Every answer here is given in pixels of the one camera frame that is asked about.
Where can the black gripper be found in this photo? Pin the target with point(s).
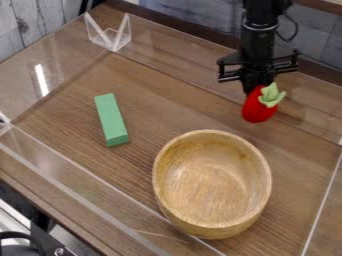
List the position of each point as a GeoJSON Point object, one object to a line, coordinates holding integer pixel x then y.
{"type": "Point", "coordinates": [254, 65]}

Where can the red plush strawberry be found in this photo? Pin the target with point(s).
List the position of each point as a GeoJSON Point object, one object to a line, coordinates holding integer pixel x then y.
{"type": "Point", "coordinates": [260, 104]}

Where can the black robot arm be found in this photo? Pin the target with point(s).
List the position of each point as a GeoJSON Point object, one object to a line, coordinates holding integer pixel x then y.
{"type": "Point", "coordinates": [262, 13]}

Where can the wooden bowl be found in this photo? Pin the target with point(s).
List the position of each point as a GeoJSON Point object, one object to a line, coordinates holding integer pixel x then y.
{"type": "Point", "coordinates": [212, 183]}

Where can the green rectangular block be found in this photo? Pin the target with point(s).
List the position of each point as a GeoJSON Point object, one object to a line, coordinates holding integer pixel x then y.
{"type": "Point", "coordinates": [111, 120]}

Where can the clear acrylic tray enclosure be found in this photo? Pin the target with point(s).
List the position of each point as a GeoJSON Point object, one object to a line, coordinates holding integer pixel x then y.
{"type": "Point", "coordinates": [93, 188]}

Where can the black metal bracket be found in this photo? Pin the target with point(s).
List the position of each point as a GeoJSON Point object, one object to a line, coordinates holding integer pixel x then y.
{"type": "Point", "coordinates": [52, 247]}

